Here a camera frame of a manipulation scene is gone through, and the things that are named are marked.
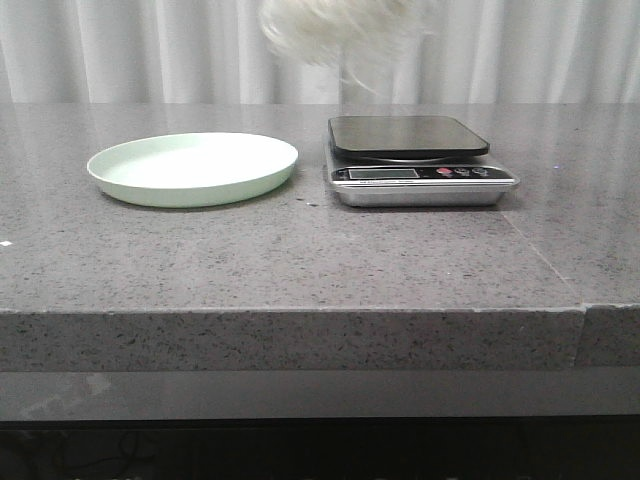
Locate white vermicelli noodle bundle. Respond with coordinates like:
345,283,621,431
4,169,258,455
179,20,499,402
259,1,438,92

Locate light green round plate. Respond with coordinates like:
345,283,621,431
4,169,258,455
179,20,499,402
87,132,298,208

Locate silver black kitchen scale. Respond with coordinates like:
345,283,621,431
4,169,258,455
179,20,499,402
326,115,520,207

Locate white pleated curtain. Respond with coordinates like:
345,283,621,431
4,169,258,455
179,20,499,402
1,1,639,104

